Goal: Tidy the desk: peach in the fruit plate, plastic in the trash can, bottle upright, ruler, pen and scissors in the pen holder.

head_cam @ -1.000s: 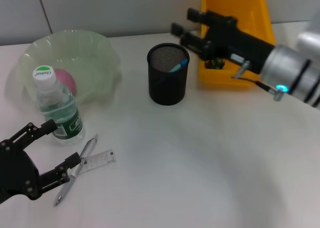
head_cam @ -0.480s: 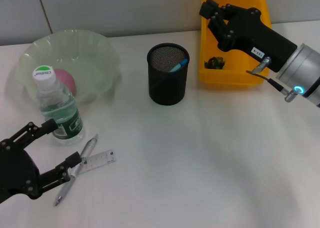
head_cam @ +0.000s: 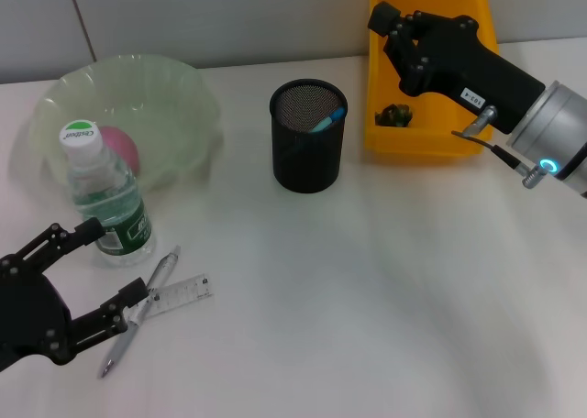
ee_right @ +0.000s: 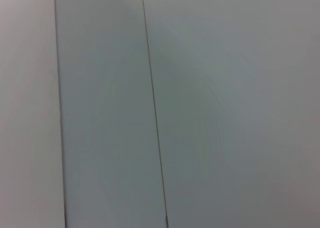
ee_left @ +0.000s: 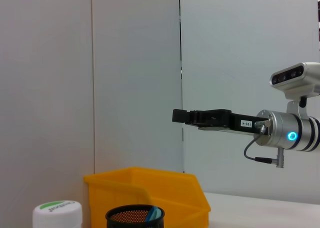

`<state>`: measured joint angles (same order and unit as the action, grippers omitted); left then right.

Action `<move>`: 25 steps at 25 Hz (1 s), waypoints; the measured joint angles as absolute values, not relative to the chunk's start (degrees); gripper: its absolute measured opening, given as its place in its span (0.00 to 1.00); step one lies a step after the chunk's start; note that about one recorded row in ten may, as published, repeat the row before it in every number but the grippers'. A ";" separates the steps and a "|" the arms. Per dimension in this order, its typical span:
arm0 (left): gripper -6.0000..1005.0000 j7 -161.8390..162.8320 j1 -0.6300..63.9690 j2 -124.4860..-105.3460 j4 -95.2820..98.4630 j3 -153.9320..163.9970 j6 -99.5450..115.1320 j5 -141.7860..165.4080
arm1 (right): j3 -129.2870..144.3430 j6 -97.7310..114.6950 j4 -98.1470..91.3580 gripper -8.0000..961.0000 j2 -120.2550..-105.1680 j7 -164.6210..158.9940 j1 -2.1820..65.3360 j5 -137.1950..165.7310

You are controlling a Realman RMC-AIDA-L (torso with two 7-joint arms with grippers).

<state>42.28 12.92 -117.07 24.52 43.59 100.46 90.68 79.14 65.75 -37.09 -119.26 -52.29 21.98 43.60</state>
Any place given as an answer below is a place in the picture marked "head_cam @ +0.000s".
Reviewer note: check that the pale green wavy fruit plate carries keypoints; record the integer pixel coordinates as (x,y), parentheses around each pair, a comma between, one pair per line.
(160,102)

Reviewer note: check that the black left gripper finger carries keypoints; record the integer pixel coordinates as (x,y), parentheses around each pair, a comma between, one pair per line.
(133,294)
(59,241)

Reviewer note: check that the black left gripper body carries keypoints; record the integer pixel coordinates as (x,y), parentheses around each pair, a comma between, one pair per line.
(32,317)

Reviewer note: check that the transparent plastic ruler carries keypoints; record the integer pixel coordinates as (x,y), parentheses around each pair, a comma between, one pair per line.
(183,294)

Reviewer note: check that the green plastic wrapper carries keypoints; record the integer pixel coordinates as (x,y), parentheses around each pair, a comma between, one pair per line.
(394,115)

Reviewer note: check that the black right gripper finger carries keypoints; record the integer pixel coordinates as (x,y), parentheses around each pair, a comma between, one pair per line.
(406,60)
(383,19)

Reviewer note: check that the silver grey pen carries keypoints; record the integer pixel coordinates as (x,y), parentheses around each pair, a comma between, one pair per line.
(160,273)

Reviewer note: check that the black mesh pen holder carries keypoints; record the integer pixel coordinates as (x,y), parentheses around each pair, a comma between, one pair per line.
(307,161)

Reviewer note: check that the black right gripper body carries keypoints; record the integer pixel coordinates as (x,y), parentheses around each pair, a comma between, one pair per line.
(472,74)

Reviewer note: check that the clear water bottle green label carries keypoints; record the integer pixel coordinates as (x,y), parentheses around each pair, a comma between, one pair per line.
(110,193)

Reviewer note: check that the yellow plastic bin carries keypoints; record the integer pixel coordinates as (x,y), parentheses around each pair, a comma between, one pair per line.
(413,140)

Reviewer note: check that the pink peach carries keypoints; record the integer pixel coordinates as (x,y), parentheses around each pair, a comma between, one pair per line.
(124,147)

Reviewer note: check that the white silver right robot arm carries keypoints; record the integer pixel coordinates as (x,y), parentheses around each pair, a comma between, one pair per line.
(555,124)

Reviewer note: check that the blue scissors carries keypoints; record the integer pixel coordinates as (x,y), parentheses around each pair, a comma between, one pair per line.
(328,120)

